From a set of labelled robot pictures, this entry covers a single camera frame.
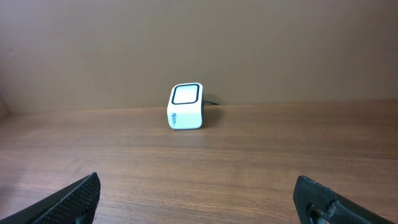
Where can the white barcode scanner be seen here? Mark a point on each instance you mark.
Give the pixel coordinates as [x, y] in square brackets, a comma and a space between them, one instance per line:
[185, 107]

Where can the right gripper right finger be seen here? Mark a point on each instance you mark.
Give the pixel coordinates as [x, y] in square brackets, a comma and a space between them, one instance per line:
[317, 204]

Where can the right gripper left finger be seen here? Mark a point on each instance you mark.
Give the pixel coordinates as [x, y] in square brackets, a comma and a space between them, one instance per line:
[74, 204]

